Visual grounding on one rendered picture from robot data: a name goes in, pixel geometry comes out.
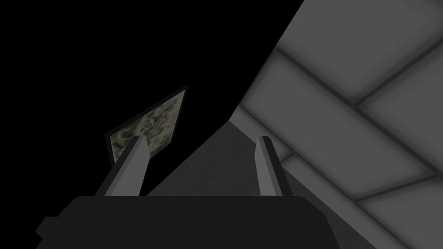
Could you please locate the dark framed mottled picture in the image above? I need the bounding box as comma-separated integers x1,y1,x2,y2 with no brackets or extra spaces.
104,84,189,166

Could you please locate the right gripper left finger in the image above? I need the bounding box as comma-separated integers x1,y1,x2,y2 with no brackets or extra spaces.
94,135,151,197

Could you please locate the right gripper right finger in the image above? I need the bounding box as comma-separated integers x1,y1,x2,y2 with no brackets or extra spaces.
254,135,293,197

